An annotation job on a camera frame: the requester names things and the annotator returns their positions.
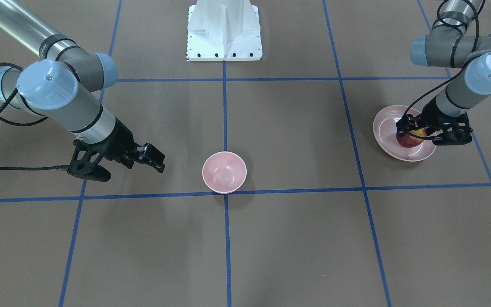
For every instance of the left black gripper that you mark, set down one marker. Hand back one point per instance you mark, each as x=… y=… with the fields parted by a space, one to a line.
x=434 y=113

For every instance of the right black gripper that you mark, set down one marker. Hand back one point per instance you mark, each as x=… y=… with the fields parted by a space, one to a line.
x=122 y=141

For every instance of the red yellow apple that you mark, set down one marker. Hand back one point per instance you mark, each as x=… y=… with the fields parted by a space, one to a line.
x=412 y=138

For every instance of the pink bowl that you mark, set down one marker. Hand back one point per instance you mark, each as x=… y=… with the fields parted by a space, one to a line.
x=224 y=172

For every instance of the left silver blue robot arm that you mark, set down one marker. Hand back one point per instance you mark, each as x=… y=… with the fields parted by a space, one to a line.
x=453 y=42

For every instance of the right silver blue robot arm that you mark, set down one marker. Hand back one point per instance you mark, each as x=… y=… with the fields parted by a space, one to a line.
x=60 y=87

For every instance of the pink plate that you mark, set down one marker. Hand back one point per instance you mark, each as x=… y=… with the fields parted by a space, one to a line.
x=384 y=130

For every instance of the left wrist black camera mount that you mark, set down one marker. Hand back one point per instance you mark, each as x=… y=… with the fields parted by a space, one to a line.
x=459 y=135

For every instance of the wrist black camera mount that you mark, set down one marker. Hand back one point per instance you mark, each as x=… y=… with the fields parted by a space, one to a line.
x=459 y=135
x=85 y=161

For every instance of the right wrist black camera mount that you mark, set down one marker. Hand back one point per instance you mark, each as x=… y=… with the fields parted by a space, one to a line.
x=85 y=161

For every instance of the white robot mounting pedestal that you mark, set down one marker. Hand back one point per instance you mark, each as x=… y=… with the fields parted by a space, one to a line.
x=223 y=30

